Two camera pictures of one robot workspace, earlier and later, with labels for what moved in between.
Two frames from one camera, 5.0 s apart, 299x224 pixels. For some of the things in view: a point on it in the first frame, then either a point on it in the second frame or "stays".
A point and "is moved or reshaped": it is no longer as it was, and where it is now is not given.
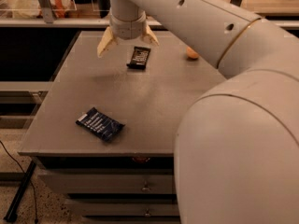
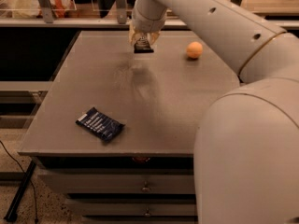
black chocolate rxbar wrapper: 139,58 is moved or reshaped
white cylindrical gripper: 128,29 -> 146,25
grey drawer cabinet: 106,132 stays
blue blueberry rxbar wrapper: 101,125 stays
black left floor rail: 11,214 stays
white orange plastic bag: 23,3 stays
